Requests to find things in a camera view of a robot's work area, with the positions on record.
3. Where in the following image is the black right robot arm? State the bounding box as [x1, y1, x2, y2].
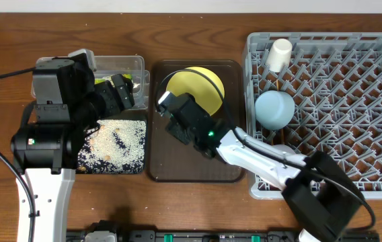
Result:
[166, 108, 365, 241]

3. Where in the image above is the pile of rice grains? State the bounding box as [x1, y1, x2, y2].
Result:
[76, 119, 147, 174]

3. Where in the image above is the dark brown tray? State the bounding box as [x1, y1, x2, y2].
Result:
[147, 60, 245, 184]

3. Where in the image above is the clear plastic bin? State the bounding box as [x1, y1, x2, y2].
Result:
[36, 54, 151, 111]

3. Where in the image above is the white rice bowl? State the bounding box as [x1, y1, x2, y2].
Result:
[260, 143, 298, 189]

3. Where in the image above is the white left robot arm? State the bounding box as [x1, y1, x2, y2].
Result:
[11, 49, 135, 241]

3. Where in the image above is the grey dishwasher rack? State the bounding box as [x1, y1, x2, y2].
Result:
[243, 32, 382, 200]

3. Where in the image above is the light blue bowl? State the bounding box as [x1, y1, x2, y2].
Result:
[255, 90, 295, 130]

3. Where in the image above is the yellow plate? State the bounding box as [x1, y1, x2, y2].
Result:
[166, 67, 225, 116]

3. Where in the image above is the black waste tray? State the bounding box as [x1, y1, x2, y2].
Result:
[75, 110, 149, 175]

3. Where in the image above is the white cup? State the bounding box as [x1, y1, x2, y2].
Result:
[266, 38, 293, 73]

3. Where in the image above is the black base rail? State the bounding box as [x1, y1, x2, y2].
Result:
[66, 220, 380, 242]

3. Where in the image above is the green yellow snack wrapper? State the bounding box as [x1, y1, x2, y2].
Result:
[95, 74, 132, 86]

